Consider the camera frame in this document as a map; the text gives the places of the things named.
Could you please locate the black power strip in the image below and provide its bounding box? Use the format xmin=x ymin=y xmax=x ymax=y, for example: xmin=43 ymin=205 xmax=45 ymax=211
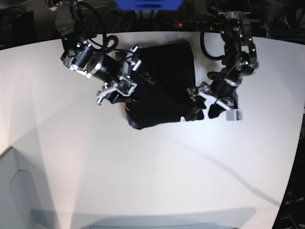
xmin=156 ymin=21 xmax=221 ymax=32

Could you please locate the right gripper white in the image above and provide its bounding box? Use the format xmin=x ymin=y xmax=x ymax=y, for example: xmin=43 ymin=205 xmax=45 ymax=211
xmin=96 ymin=46 xmax=142 ymax=104

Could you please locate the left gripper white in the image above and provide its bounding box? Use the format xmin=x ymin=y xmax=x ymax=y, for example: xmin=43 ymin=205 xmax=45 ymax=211
xmin=187 ymin=81 xmax=243 ymax=122

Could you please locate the white bin beside table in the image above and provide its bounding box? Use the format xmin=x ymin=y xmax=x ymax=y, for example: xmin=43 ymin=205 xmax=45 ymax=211
xmin=0 ymin=145 xmax=72 ymax=229

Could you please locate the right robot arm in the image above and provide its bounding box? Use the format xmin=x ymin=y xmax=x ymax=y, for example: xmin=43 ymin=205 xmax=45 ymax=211
xmin=47 ymin=0 xmax=142 ymax=104

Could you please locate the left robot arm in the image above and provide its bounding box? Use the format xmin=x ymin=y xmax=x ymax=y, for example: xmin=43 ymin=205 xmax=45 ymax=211
xmin=188 ymin=11 xmax=259 ymax=121

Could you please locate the blue box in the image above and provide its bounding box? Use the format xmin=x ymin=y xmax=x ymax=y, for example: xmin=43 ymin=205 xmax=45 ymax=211
xmin=114 ymin=0 xmax=183 ymax=11

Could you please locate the black T-shirt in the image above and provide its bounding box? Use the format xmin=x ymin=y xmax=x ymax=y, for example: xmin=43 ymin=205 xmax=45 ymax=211
xmin=124 ymin=41 xmax=195 ymax=130

